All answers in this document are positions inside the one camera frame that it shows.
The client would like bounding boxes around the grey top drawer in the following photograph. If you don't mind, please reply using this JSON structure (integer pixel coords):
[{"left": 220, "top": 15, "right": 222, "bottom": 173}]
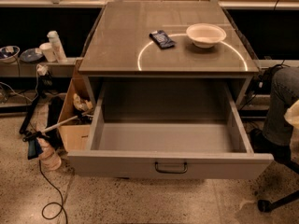
[{"left": 68, "top": 79, "right": 273, "bottom": 179}]

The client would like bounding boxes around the grey drawer cabinet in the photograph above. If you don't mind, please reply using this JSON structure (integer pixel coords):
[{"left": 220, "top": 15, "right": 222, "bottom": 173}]
[{"left": 78, "top": 1, "right": 258, "bottom": 102}]

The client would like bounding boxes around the person leg in jeans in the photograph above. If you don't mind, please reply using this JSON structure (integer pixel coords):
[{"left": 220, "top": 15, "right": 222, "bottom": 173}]
[{"left": 263, "top": 67, "right": 299, "bottom": 147}]

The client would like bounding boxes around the black office chair base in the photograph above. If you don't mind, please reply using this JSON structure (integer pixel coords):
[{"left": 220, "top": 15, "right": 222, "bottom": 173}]
[{"left": 249, "top": 128, "right": 299, "bottom": 213}]

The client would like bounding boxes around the white bowl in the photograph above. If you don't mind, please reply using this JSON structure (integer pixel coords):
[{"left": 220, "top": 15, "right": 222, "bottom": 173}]
[{"left": 186, "top": 23, "right": 226, "bottom": 49}]

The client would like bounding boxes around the dark blue snack packet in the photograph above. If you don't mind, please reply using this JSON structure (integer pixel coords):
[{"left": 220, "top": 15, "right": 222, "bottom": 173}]
[{"left": 149, "top": 30, "right": 176, "bottom": 49}]

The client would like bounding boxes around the crumpled paper in box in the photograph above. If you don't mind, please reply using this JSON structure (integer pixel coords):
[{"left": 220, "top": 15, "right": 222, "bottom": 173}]
[{"left": 73, "top": 93, "right": 93, "bottom": 112}]

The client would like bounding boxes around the cardboard box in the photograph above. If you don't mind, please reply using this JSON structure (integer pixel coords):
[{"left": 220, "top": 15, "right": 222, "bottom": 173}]
[{"left": 58, "top": 59, "right": 93, "bottom": 151}]

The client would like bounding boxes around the white cylindrical bottle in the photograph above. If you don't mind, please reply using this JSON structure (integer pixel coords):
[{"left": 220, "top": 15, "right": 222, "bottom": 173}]
[{"left": 47, "top": 31, "right": 67, "bottom": 63}]

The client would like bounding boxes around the black tripod leg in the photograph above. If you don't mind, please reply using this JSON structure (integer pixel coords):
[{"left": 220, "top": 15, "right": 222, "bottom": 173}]
[{"left": 19, "top": 78, "right": 43, "bottom": 134}]

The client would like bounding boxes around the white paper cup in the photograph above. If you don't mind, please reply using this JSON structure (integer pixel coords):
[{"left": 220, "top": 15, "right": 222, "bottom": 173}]
[{"left": 39, "top": 42, "right": 56, "bottom": 63}]

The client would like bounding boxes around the white power adapter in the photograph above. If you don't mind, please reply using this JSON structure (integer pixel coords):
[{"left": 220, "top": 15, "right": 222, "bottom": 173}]
[{"left": 36, "top": 64, "right": 49, "bottom": 77}]

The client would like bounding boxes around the blue plate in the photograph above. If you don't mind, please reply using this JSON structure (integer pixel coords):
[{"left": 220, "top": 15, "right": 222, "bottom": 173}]
[{"left": 20, "top": 48, "right": 44, "bottom": 63}]

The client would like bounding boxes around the blue patterned bowl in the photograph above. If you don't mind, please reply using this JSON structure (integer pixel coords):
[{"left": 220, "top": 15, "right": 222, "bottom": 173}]
[{"left": 0, "top": 46, "right": 20, "bottom": 63}]

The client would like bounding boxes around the black floor cable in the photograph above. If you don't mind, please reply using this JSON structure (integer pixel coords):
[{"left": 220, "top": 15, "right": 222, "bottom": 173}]
[{"left": 37, "top": 160, "right": 69, "bottom": 224}]

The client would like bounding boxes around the grabber tool with blue handle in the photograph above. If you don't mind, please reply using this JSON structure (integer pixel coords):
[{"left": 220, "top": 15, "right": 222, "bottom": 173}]
[{"left": 22, "top": 110, "right": 93, "bottom": 160}]

